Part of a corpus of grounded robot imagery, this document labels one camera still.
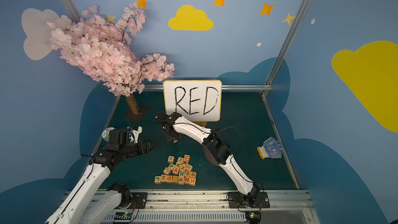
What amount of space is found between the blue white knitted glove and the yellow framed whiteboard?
326 mm

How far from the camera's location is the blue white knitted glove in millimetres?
900

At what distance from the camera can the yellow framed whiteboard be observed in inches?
35.7
